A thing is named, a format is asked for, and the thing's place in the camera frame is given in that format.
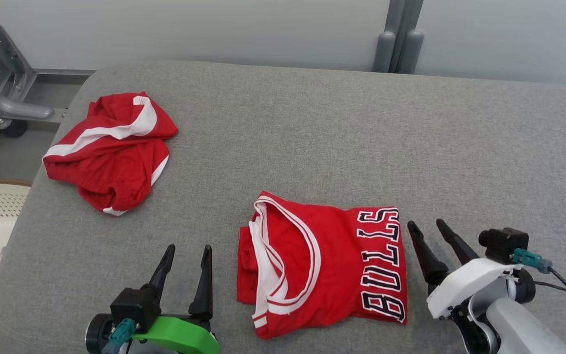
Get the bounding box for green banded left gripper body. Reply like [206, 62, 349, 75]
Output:
[85, 313, 220, 354]

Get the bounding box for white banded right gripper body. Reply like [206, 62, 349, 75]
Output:
[426, 258, 537, 321]

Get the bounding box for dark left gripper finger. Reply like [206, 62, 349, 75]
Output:
[141, 244, 176, 296]
[188, 244, 214, 321]

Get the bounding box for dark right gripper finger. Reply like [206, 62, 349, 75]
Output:
[436, 218, 481, 267]
[407, 220, 450, 287]

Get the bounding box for red basketball jersey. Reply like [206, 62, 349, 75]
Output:
[236, 190, 409, 340]

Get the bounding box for red shorts with white stripes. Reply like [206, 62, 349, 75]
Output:
[42, 91, 179, 217]

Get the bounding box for black caster wheel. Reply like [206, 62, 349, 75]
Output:
[0, 117, 29, 139]

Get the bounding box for grey vertical pole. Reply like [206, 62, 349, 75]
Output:
[372, 0, 425, 75]

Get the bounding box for grey metal trolley frame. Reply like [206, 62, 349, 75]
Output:
[0, 0, 98, 139]

